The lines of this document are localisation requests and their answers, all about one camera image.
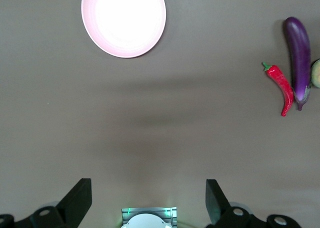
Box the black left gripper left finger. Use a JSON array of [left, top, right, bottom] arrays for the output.
[[0, 178, 93, 228]]

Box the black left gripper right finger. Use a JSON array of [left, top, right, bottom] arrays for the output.
[[205, 179, 300, 228]]

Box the red chili pepper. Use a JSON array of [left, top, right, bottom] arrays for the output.
[[261, 62, 294, 117]]

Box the green and red peach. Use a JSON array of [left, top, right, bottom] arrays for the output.
[[310, 59, 320, 89]]

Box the purple eggplant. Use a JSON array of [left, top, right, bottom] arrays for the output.
[[282, 17, 312, 111]]

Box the table cover cloth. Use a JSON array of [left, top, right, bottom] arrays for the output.
[[0, 0, 320, 228]]

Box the pink round plate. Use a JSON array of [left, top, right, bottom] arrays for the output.
[[80, 0, 167, 59]]

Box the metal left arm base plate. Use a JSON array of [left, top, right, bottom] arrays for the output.
[[121, 206, 178, 228]]

